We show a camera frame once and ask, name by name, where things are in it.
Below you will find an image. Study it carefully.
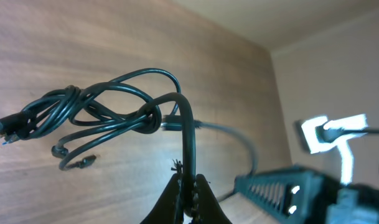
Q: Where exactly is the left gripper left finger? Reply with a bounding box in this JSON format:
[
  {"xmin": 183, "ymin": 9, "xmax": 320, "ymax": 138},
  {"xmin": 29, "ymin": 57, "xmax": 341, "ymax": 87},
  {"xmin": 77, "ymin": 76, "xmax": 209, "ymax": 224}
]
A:
[{"xmin": 141, "ymin": 174, "xmax": 183, "ymax": 224}]

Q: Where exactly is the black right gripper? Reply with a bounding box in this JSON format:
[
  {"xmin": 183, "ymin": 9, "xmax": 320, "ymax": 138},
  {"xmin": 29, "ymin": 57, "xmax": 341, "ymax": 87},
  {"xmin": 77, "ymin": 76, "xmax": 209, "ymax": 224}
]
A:
[{"xmin": 234, "ymin": 166, "xmax": 379, "ymax": 224}]

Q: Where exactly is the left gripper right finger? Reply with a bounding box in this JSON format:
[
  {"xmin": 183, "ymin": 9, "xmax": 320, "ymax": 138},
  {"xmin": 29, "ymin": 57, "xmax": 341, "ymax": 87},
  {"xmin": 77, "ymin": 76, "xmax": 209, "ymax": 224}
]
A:
[{"xmin": 194, "ymin": 174, "xmax": 231, "ymax": 224}]

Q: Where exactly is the black cable bundle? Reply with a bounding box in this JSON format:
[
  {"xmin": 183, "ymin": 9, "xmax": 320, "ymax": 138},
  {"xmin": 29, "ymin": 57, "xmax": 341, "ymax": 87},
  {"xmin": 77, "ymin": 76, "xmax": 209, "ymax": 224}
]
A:
[{"xmin": 0, "ymin": 67, "xmax": 259, "ymax": 215}]

